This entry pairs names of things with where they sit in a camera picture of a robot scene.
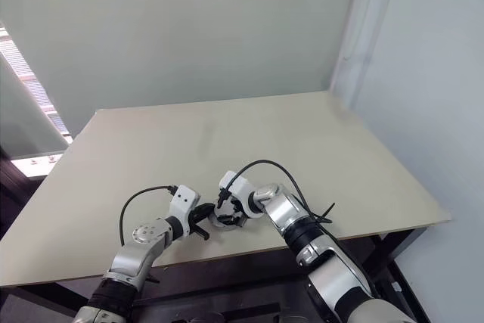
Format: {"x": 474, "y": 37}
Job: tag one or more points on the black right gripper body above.
{"x": 236, "y": 211}

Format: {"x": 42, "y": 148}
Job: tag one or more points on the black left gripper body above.
{"x": 193, "y": 220}

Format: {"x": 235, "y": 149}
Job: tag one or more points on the motor housing with copper windings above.
{"x": 223, "y": 227}

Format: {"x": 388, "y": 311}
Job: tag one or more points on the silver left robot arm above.
{"x": 132, "y": 258}

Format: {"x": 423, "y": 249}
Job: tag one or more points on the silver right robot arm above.
{"x": 325, "y": 258}

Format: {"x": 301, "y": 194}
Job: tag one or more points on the white window sill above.
{"x": 38, "y": 164}

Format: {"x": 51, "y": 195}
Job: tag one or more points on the dark wooden cabinet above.
{"x": 11, "y": 194}

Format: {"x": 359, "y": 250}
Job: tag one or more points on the white window blind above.
{"x": 26, "y": 84}

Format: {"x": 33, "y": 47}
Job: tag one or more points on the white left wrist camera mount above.
{"x": 184, "y": 205}

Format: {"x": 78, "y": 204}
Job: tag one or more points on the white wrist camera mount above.
{"x": 236, "y": 185}
{"x": 184, "y": 205}

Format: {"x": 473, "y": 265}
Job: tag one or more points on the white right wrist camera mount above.
{"x": 236, "y": 185}

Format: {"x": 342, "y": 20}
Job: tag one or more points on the dark table frame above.
{"x": 234, "y": 274}

